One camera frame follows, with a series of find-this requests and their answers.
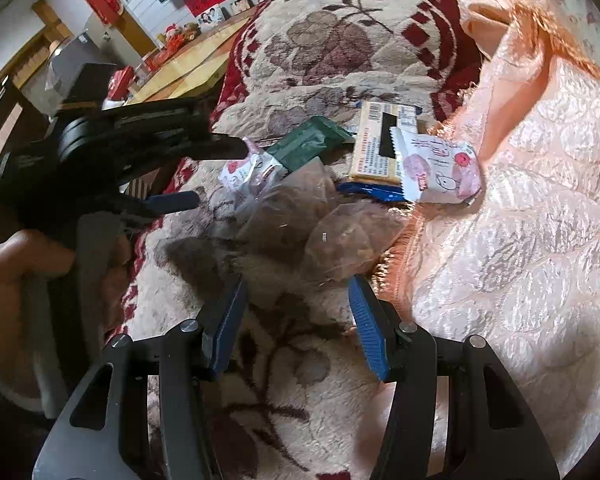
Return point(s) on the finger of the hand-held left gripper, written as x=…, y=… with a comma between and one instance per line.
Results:
x=225, y=149
x=175, y=201

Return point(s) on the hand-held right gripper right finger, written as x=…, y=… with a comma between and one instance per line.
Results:
x=370, y=330

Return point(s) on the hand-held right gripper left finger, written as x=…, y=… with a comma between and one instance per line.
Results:
x=225, y=325

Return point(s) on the pink white snack packet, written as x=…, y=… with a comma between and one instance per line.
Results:
x=250, y=172
x=435, y=170

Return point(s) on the green snack packet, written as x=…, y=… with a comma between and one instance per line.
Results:
x=305, y=142

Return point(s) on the clear bag of brown snacks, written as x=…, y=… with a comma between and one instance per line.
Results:
x=350, y=240
x=285, y=210

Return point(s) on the blue snack packet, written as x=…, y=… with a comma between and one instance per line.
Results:
x=367, y=191

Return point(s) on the yellow snack packet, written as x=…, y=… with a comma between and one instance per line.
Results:
x=372, y=155

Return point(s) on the person's left forearm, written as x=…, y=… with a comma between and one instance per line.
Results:
x=0, y=385

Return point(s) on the person's left hand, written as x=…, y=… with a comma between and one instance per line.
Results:
x=20, y=270

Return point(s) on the dark grey appliance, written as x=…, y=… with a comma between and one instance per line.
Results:
x=85, y=80

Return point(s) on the red box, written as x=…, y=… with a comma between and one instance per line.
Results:
x=122, y=82

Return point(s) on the wooden table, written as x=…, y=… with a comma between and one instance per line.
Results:
x=190, y=70

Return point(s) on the floral fleece blanket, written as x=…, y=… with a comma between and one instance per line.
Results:
x=290, y=390

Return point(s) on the red jar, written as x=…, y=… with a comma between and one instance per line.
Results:
x=153, y=63

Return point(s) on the brown plush toy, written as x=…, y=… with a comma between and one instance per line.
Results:
x=192, y=30

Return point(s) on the red white plush toy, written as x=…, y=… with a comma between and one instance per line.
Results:
x=172, y=36

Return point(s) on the pink satin fringed cloth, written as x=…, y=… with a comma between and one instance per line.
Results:
x=520, y=260

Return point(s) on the floral bed sheet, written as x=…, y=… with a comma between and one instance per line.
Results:
x=575, y=5

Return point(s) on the wooden door frame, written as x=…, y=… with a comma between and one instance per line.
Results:
x=130, y=30

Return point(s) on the small photo frame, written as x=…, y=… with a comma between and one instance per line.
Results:
x=210, y=16
x=240, y=5

